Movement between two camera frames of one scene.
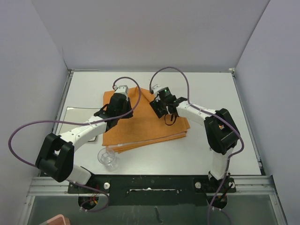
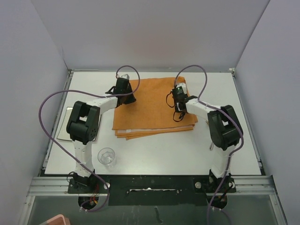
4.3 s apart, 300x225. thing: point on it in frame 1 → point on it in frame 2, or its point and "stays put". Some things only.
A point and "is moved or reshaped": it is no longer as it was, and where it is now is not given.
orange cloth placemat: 144,127 is moved or reshaped
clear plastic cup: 107,157 stays put
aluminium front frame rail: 245,185 stays put
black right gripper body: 159,107 → 176,108
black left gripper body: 126,109 → 129,98
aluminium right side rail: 232,71 stays put
